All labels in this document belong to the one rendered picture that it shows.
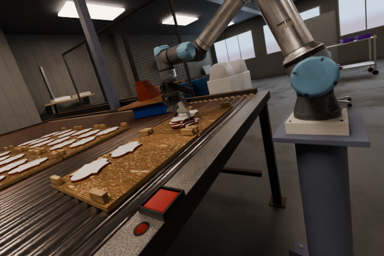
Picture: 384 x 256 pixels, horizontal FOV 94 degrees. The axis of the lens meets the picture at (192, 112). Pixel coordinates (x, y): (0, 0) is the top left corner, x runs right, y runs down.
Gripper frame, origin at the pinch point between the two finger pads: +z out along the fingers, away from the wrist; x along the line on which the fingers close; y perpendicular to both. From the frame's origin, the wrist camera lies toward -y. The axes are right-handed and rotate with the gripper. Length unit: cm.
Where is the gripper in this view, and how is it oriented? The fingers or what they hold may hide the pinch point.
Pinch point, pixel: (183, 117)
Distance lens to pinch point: 91.3
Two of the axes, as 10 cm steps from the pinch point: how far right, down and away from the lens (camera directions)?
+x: 5.3, 0.5, -8.5
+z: 2.4, 9.5, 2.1
